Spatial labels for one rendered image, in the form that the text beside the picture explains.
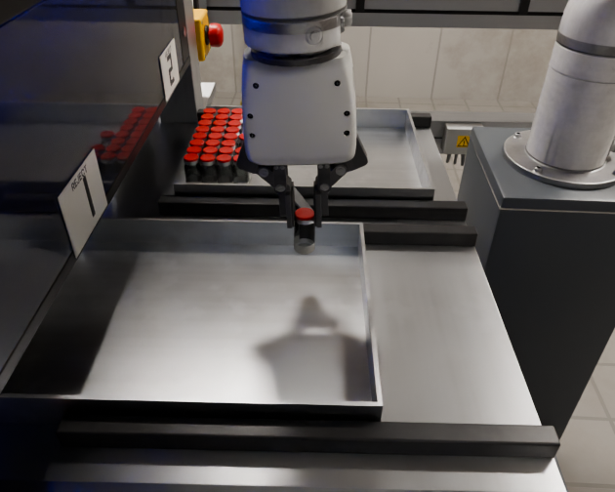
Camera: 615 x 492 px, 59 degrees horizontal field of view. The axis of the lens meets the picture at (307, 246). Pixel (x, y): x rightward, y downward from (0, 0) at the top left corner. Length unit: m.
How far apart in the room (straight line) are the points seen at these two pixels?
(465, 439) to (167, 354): 0.28
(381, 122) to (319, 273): 0.41
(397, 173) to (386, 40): 2.61
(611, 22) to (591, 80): 0.08
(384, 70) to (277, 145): 2.98
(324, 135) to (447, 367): 0.24
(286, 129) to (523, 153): 0.56
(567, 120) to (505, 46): 2.64
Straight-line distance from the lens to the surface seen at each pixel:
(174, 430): 0.47
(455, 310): 0.60
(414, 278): 0.63
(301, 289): 0.60
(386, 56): 3.43
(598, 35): 0.87
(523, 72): 3.62
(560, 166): 0.94
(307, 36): 0.44
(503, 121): 1.92
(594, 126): 0.92
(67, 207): 0.49
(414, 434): 0.47
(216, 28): 1.03
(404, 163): 0.86
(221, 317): 0.57
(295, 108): 0.47
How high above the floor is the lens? 1.28
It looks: 37 degrees down
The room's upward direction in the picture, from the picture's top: 1 degrees clockwise
